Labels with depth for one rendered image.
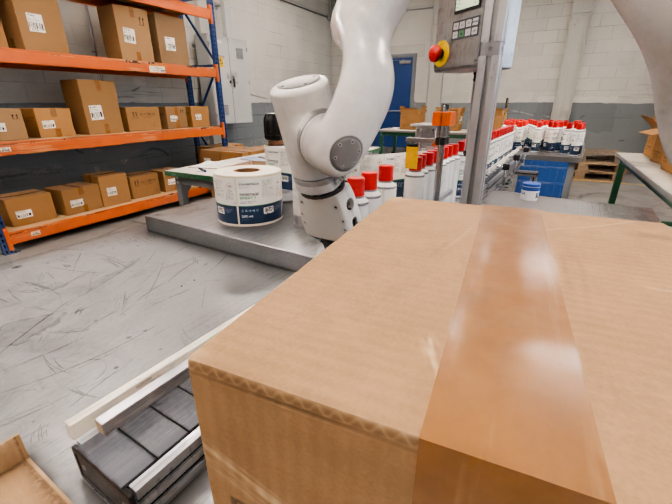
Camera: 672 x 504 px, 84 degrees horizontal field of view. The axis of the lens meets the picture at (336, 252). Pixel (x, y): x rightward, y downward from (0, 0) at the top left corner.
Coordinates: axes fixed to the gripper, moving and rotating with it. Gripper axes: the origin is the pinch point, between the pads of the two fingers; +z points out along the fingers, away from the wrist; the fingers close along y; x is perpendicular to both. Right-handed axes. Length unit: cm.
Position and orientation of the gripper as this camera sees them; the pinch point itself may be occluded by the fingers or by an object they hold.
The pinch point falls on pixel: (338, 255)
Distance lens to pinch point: 70.3
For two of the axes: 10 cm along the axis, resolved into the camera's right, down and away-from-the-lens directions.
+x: -4.9, 6.2, -6.1
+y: -8.5, -2.0, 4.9
